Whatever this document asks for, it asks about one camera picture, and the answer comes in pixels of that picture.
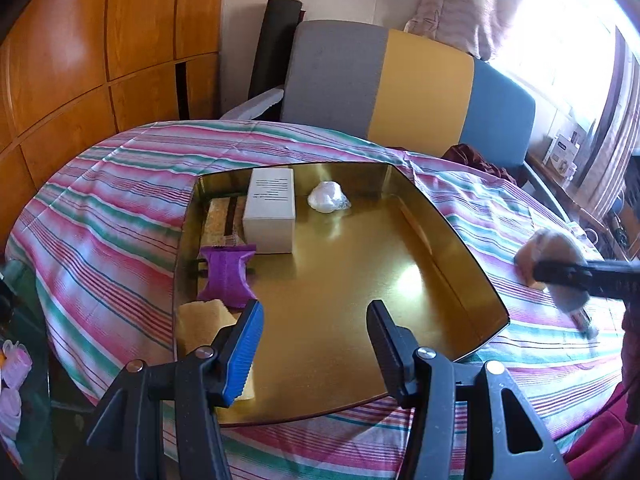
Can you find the pale patterned curtain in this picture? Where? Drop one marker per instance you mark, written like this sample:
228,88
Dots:
465,5

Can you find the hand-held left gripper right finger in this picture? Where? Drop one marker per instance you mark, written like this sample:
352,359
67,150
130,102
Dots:
387,345

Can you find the gold metal tin tray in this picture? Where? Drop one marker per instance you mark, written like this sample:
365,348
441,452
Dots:
350,285

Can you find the purple ribbed clamp object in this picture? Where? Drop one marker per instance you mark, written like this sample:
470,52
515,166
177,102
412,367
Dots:
227,275

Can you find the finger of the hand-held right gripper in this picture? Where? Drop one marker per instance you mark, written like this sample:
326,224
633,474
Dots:
562,274

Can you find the green glass side table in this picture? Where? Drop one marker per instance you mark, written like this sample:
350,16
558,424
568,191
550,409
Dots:
35,410

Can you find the grey yellow blue chair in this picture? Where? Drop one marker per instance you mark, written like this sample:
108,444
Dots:
340,70

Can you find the yellow sponge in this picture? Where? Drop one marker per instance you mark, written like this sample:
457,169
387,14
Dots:
205,322

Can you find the striped tablecloth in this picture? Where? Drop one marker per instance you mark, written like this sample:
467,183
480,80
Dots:
110,200

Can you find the wooden side table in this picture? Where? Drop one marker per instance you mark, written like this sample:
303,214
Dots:
575,195

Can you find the white cardboard box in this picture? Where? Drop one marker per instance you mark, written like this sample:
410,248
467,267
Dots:
270,210

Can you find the black rolled mat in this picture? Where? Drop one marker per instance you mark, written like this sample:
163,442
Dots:
272,45

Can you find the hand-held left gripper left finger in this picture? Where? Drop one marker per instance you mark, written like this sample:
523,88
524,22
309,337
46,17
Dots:
242,355

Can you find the dark red cloth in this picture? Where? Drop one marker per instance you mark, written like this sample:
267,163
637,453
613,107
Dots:
470,157

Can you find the white plastic bag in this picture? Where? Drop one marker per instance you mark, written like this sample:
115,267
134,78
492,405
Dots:
325,195

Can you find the gold patterned packet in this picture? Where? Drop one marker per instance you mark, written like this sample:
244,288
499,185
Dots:
217,220

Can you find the wooden wardrobe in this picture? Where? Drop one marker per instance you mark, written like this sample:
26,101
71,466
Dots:
125,20

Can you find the striped brown curtain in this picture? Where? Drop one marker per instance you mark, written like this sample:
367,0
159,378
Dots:
605,135

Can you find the white printed box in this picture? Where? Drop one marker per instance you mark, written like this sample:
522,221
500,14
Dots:
562,152

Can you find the small plush toy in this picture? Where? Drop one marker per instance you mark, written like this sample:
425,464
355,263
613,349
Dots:
550,246

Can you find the person's magenta clothing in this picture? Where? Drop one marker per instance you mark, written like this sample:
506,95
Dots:
610,435

